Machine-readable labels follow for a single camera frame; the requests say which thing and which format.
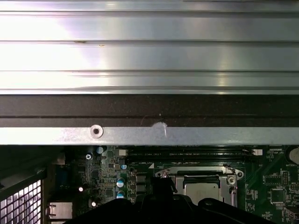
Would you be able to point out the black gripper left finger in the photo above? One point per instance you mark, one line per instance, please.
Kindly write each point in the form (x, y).
(121, 212)

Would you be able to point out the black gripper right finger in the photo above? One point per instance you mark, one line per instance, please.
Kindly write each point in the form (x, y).
(210, 212)

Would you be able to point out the silver CPU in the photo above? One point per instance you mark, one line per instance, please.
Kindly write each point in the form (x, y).
(203, 191)

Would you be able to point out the metal locking lever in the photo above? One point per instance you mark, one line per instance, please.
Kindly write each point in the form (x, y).
(231, 170)

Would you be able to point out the CPU socket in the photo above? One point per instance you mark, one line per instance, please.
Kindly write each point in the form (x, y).
(239, 174)

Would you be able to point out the black RAM slot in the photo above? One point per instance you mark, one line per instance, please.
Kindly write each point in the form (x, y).
(187, 161)
(187, 148)
(187, 154)

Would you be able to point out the green motherboard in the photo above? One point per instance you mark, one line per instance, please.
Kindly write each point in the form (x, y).
(261, 186)

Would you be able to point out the silver rear port block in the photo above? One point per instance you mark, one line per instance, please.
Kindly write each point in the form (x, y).
(59, 210)

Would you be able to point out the silver screw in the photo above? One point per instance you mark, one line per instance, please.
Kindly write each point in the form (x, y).
(88, 156)

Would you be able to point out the silver coin battery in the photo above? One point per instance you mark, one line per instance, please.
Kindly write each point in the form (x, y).
(294, 156)

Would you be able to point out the black PC case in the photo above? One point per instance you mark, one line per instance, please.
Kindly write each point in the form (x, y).
(149, 109)

